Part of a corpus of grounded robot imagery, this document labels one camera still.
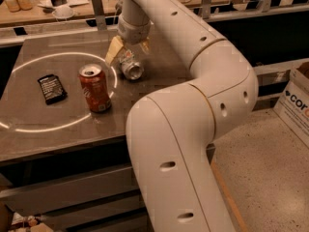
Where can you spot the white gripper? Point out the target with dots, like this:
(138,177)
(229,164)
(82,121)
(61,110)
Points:
(133,33)

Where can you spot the silver 7up can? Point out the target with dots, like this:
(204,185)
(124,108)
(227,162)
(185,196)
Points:
(130,66)

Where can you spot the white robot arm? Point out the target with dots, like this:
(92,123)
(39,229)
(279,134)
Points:
(168,131)

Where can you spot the red soda can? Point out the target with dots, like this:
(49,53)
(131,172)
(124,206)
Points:
(94,87)

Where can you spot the white cup on saucer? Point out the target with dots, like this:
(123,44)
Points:
(63,12)

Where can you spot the black snack packet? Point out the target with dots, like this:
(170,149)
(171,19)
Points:
(52,89)

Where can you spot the grey drawer cabinet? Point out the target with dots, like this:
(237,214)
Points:
(63,163)

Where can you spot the white cardboard box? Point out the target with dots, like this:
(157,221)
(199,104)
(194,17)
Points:
(293,105)

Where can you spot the metal railing frame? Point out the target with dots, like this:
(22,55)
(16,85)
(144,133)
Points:
(96,20)

